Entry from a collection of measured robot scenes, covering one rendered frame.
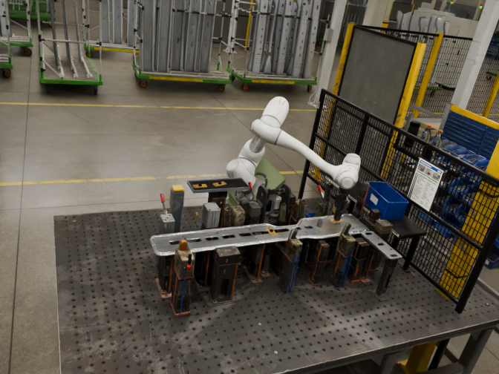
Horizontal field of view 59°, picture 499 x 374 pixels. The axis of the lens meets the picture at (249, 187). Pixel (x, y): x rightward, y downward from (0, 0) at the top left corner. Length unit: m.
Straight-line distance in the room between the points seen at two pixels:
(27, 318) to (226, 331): 1.64
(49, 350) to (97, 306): 0.87
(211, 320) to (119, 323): 0.46
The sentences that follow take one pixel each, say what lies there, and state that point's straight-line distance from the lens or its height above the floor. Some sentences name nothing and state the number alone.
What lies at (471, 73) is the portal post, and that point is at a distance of 6.84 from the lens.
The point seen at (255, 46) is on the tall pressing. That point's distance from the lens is 10.28.
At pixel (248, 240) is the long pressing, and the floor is 1.00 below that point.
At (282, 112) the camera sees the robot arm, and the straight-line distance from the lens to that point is 2.79.
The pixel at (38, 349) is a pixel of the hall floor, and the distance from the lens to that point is 3.34.
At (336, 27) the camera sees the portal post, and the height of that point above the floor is 1.60.
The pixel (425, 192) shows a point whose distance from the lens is 3.08.
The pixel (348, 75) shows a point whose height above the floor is 1.44.
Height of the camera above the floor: 2.37
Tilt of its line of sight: 26 degrees down
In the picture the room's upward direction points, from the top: 9 degrees clockwise
